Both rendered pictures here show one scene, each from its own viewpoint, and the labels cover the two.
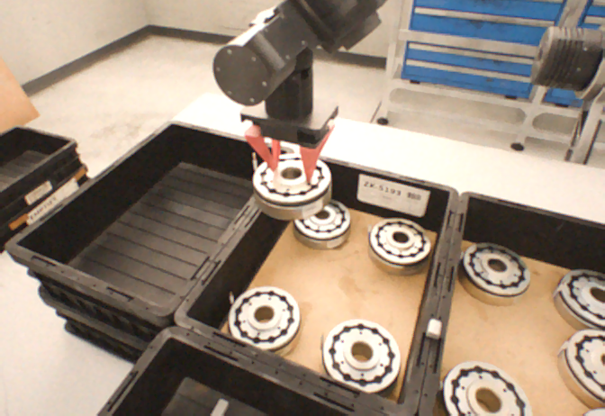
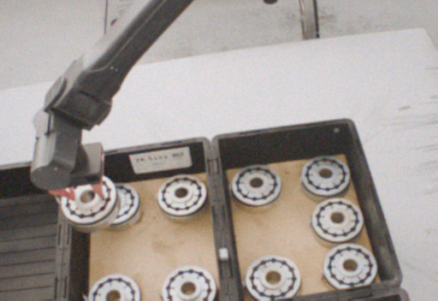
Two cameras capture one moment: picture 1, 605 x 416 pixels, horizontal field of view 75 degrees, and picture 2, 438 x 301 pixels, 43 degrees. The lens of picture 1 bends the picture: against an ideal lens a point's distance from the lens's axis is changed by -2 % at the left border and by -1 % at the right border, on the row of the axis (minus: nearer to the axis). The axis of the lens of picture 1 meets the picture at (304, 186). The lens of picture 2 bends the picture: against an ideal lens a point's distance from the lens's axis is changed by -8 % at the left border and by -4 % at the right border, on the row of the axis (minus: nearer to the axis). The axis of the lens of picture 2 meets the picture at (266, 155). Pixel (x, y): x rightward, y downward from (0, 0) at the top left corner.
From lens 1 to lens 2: 0.51 m
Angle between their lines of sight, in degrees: 23
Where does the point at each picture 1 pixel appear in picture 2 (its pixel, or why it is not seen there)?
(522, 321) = (286, 215)
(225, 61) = (38, 174)
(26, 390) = not seen: outside the picture
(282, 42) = (66, 151)
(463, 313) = (245, 228)
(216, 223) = (34, 246)
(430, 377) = (231, 283)
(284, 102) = not seen: hidden behind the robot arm
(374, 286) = (178, 239)
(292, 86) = not seen: hidden behind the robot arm
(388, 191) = (156, 158)
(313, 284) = (134, 258)
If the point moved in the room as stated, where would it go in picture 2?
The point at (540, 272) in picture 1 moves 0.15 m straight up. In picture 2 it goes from (289, 170) to (289, 122)
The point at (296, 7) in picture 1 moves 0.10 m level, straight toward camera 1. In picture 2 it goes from (60, 117) to (83, 163)
